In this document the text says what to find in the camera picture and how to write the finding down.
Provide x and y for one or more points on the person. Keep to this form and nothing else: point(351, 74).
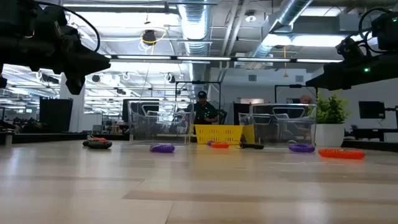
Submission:
point(306, 99)
point(203, 110)

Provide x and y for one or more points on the white building column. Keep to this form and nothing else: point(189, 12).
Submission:
point(72, 115)

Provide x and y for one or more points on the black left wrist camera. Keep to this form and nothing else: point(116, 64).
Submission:
point(62, 28)

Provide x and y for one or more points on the green potted plant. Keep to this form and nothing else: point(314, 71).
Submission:
point(331, 109)

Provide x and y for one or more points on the black desk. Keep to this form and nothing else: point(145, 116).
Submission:
point(367, 132)

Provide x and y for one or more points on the silver metal post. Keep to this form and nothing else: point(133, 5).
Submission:
point(8, 138)

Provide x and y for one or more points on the black ceiling pendant device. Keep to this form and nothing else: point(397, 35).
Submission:
point(149, 36)

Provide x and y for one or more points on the silver round air duct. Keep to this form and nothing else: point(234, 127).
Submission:
point(292, 12)
point(196, 31)

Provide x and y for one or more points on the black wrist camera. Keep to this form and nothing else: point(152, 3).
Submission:
point(62, 28)
point(349, 49)

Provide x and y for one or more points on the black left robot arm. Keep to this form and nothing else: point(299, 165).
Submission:
point(18, 34)

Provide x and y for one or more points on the black metal frame stand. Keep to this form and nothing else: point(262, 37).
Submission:
point(295, 86)
point(199, 82)

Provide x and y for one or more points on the black monitor screen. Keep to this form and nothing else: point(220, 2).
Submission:
point(371, 109)

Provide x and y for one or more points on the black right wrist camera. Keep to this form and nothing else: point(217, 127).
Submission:
point(349, 49)

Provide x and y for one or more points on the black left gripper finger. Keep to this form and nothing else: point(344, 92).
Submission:
point(94, 63)

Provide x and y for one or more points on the white plant pot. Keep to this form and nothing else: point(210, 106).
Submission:
point(329, 135)

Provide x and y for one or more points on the white ceiling sensor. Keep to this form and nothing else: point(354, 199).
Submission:
point(250, 17)

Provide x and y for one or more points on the black office partition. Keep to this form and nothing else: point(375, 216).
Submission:
point(56, 115)

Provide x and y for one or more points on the yellow plastic basket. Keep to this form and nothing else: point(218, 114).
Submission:
point(217, 133)

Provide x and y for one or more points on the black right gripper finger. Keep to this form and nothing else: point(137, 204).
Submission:
point(329, 81)

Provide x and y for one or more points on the grey wall vent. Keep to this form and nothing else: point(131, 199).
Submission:
point(252, 77)
point(299, 78)

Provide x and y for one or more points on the black overhead light bar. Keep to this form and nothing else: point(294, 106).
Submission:
point(202, 58)

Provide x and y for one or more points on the clear plastic bin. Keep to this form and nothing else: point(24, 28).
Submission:
point(280, 130)
point(140, 133)

